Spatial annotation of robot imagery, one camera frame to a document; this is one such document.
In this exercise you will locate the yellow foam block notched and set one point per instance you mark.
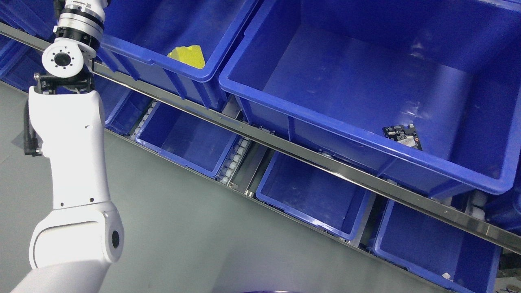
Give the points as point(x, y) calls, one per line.
point(190, 55)

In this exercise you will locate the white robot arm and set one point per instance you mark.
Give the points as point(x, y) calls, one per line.
point(73, 247)

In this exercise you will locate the blue bin lower shelf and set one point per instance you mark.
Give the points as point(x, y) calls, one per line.
point(434, 250)
point(313, 196)
point(186, 140)

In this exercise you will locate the large blue bin middle shelf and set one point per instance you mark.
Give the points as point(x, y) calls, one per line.
point(330, 74)

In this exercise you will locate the steel shelf rack right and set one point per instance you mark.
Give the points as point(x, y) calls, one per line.
point(406, 197)

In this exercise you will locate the blue bin lower far left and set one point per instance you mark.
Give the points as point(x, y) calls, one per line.
point(123, 107)

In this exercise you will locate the black circuit board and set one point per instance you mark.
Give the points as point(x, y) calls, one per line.
point(405, 135)

